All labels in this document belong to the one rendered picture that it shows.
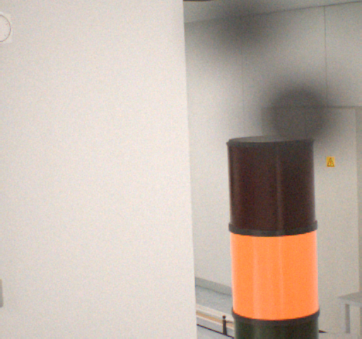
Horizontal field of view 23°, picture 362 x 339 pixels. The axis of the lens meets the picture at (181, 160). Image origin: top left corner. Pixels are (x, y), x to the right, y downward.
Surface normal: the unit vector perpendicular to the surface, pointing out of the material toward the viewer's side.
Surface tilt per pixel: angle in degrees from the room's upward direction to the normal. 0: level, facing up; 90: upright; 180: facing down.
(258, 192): 90
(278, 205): 90
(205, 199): 90
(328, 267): 90
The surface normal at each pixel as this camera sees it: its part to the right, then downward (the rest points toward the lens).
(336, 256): -0.82, 0.09
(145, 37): 0.57, 0.06
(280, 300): 0.05, 0.10
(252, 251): -0.54, 0.11
